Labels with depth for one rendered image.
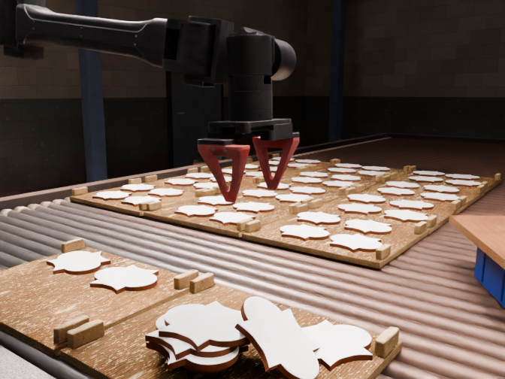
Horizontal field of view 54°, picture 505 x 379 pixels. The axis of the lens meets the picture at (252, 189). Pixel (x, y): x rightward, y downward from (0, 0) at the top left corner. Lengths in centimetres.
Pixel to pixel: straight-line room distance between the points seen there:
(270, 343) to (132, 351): 23
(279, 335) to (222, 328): 8
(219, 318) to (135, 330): 18
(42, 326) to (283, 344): 43
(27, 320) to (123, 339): 20
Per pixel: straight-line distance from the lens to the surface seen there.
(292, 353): 73
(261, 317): 74
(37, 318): 97
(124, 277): 108
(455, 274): 123
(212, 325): 74
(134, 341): 85
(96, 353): 83
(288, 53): 70
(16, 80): 628
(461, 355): 89
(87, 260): 121
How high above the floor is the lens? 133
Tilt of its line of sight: 11 degrees down
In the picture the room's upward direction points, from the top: straight up
